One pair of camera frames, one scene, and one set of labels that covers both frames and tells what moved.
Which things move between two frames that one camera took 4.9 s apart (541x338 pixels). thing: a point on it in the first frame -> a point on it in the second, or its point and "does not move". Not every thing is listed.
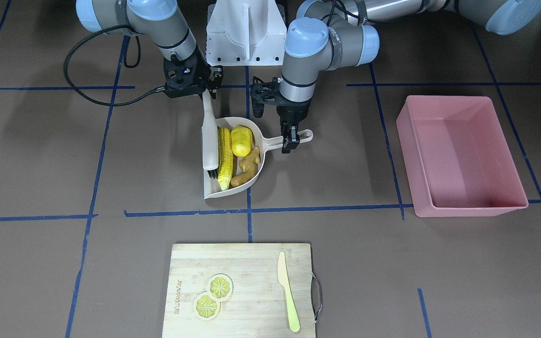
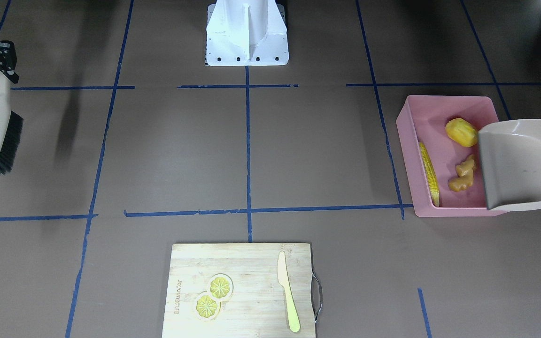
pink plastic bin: [458, 161] does not move
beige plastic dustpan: [211, 188] -> [526, 163]
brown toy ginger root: [249, 166] -> [465, 171]
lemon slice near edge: [205, 308] does not move
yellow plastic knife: [283, 277] does not move
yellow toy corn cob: [225, 153] -> [430, 175]
